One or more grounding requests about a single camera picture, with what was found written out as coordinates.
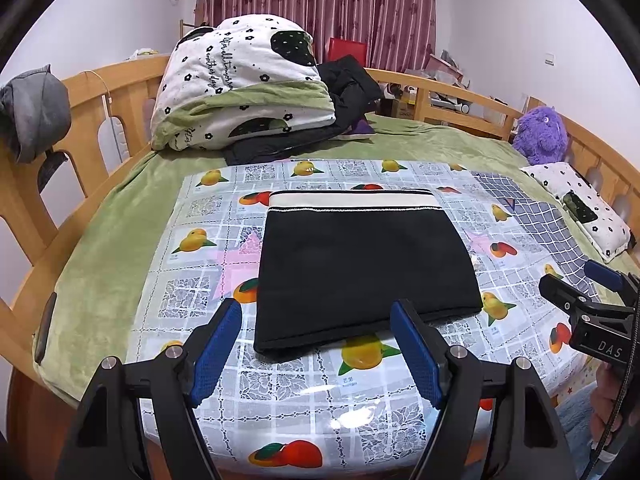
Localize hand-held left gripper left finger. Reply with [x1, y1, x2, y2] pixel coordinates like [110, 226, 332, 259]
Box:
[57, 297, 244, 480]

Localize black pants with white waistband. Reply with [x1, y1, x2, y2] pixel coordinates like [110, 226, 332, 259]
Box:
[252, 189, 484, 361]

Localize pile of boxes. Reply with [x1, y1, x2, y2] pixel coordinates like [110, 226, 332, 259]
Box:
[425, 50, 473, 86]

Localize purple plush toy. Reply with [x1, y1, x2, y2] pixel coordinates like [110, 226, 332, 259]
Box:
[511, 105, 570, 166]

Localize grey checked cloth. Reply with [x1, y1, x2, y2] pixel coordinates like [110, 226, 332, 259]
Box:
[470, 170, 601, 286]

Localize white flower print pillow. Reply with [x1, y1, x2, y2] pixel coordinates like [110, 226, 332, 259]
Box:
[520, 161, 636, 263]

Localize fruit print plastic tablecloth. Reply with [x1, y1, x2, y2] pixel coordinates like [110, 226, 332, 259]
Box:
[135, 159, 608, 466]

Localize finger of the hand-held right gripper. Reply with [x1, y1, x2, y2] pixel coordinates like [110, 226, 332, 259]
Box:
[538, 274, 596, 318]
[584, 260, 626, 291]

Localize black jacket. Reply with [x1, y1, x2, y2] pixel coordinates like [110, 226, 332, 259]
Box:
[222, 56, 383, 166]

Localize white charging cable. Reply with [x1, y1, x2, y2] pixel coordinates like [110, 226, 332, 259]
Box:
[82, 70, 123, 161]

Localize folded white green quilt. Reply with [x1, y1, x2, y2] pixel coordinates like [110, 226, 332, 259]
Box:
[150, 16, 337, 152]

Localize black braided cable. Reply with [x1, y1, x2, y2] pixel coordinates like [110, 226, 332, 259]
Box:
[580, 305, 640, 480]

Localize green fleece blanket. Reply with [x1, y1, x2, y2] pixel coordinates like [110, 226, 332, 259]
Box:
[32, 112, 640, 401]

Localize purple cloth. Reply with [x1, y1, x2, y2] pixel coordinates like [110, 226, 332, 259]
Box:
[345, 115, 376, 140]

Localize red striped curtain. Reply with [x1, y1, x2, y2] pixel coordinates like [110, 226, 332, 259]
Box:
[195, 0, 437, 73]

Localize wooden bed frame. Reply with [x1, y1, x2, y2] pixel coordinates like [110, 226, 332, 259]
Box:
[0, 55, 640, 480]

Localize person's right hand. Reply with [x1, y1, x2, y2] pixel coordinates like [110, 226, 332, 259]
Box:
[590, 367, 628, 443]

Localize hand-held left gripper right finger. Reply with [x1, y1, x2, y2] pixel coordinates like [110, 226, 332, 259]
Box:
[390, 299, 581, 480]

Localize black strap on bedpost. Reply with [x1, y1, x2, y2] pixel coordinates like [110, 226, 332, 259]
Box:
[37, 150, 68, 196]

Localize grey cloth on bedpost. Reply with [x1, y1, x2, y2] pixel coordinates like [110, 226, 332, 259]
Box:
[0, 64, 72, 163]

